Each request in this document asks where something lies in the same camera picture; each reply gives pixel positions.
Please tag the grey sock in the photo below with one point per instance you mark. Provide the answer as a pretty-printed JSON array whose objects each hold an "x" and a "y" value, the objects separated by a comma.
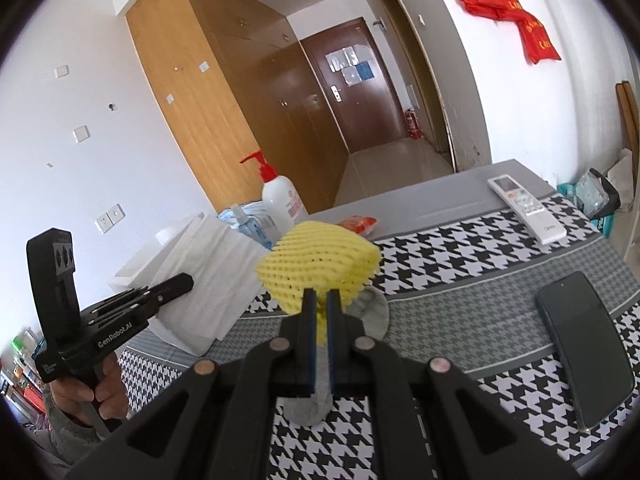
[{"x": 368, "y": 315}]

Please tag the red hanging bags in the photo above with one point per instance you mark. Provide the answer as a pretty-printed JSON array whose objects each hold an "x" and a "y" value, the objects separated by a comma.
[{"x": 537, "y": 45}]

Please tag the white wall socket pair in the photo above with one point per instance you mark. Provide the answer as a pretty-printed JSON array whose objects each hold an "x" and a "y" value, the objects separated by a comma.
[{"x": 105, "y": 222}]

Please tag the white remote control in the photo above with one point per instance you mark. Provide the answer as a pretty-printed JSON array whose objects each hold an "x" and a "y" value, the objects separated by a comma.
[{"x": 538, "y": 219}]

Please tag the yellow foam net sleeve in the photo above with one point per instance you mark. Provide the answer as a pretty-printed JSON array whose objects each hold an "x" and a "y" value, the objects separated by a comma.
[{"x": 321, "y": 257}]

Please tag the person's left hand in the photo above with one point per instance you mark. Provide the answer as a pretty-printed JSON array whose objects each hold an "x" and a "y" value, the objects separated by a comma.
[{"x": 70, "y": 394}]

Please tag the white red pump bottle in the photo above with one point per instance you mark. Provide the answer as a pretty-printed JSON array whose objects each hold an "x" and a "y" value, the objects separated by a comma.
[{"x": 279, "y": 195}]

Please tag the small blue spray bottle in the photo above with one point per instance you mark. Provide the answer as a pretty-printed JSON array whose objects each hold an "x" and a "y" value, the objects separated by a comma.
[{"x": 250, "y": 227}]

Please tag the wooden wardrobe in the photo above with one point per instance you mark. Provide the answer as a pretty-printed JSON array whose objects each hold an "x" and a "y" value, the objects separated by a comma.
[{"x": 231, "y": 79}]

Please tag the white foam box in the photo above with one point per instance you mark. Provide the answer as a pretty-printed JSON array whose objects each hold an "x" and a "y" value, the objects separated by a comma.
[{"x": 142, "y": 267}]

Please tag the wooden boards leaning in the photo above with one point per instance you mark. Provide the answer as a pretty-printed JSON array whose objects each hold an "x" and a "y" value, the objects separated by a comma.
[{"x": 630, "y": 114}]

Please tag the black bag with packets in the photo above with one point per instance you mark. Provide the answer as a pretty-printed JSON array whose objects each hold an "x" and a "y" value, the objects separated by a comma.
[{"x": 595, "y": 196}]

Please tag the dark brown entrance door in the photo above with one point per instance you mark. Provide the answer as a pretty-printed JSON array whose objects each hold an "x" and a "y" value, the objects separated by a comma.
[{"x": 357, "y": 85}]

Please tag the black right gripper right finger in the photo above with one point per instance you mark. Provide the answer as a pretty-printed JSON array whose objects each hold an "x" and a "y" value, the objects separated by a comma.
[{"x": 431, "y": 421}]

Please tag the dark green smartphone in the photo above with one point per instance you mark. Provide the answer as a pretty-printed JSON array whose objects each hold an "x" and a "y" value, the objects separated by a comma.
[{"x": 593, "y": 356}]

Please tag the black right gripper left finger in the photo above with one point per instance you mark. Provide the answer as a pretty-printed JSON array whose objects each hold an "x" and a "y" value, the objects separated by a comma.
[{"x": 214, "y": 420}]

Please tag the white wall switch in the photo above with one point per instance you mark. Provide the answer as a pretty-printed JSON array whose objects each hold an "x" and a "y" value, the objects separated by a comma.
[{"x": 81, "y": 134}]

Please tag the red snack packet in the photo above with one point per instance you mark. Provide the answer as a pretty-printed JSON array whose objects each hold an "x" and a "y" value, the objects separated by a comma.
[{"x": 359, "y": 224}]

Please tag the houndstooth table cloth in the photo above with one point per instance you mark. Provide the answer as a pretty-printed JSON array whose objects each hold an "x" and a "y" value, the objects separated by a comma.
[{"x": 463, "y": 287}]

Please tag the red fire extinguisher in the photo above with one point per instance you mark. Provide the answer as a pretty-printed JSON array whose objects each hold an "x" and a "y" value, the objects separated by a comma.
[{"x": 413, "y": 125}]

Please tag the side door frame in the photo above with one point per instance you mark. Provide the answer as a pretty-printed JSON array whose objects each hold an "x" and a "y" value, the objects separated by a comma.
[{"x": 424, "y": 87}]

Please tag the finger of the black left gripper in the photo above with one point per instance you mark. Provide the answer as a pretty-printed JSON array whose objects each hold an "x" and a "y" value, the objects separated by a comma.
[{"x": 155, "y": 297}]

